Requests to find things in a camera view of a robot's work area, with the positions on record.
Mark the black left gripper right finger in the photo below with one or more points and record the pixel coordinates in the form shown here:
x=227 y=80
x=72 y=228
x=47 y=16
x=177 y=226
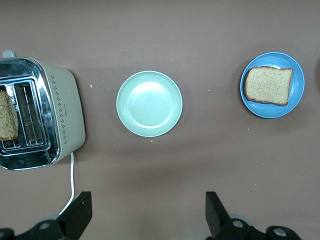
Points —
x=215 y=215

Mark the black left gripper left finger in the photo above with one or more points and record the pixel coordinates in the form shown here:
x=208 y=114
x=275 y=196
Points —
x=75 y=217

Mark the brown crust bread slice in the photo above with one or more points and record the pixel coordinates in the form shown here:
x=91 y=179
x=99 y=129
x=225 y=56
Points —
x=268 y=86
x=7 y=117

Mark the blue plate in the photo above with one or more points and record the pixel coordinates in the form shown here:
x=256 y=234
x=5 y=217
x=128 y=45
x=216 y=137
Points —
x=271 y=111

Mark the pale green plate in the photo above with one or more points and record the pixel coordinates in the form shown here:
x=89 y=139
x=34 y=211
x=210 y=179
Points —
x=149 y=103

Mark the beige chrome two-slot toaster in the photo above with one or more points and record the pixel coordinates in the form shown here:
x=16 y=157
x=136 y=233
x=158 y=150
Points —
x=65 y=105

